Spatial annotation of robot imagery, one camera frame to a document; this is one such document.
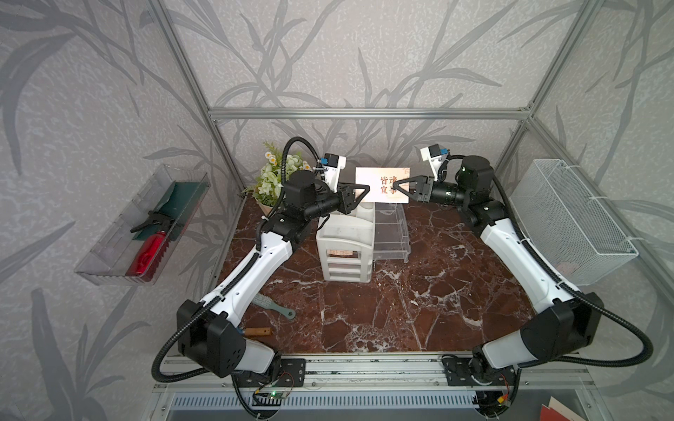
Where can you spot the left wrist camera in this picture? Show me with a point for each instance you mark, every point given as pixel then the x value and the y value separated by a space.
pixel 331 168

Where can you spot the red postcard in drawer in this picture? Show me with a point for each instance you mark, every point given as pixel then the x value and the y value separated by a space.
pixel 342 253

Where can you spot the red brush in tray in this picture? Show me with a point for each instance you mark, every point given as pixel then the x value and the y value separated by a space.
pixel 148 259

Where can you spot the beige postcard red characters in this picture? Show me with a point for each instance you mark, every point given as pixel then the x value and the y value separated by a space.
pixel 380 181

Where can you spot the clear wall-mounted tray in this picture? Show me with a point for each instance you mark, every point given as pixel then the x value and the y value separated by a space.
pixel 136 247

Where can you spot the black clamp in tray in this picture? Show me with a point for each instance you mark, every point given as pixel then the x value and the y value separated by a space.
pixel 164 222

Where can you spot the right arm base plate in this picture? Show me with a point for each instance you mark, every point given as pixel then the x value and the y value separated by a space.
pixel 471 371

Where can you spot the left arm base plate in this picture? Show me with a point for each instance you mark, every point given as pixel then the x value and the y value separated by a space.
pixel 285 372

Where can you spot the red paper at bottom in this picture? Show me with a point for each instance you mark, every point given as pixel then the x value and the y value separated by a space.
pixel 557 411

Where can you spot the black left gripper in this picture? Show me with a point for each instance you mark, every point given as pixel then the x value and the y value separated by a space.
pixel 344 196

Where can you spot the green white artificial flowers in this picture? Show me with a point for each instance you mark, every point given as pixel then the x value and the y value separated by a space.
pixel 269 182

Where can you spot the clear top drawer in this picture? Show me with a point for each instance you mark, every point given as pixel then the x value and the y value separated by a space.
pixel 392 240

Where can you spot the green card in tray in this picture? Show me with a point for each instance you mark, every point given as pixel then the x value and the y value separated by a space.
pixel 179 202

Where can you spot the white plastic drawer organizer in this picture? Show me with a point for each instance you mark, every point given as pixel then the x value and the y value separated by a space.
pixel 355 232

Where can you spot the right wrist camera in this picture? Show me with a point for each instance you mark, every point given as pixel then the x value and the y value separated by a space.
pixel 438 159

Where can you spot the green hair brush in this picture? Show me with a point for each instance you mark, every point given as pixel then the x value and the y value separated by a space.
pixel 269 304

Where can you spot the white wire mesh basket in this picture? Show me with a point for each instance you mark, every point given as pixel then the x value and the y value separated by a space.
pixel 568 224

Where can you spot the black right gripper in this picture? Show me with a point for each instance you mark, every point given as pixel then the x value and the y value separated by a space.
pixel 426 181

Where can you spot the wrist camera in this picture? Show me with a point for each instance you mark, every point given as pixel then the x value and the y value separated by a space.
pixel 438 159
pixel 331 168

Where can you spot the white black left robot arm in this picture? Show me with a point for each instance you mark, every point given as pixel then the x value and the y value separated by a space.
pixel 207 330

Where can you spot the small wooden block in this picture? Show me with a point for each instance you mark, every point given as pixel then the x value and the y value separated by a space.
pixel 256 332

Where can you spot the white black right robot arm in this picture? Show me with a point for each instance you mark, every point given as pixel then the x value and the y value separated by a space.
pixel 565 320

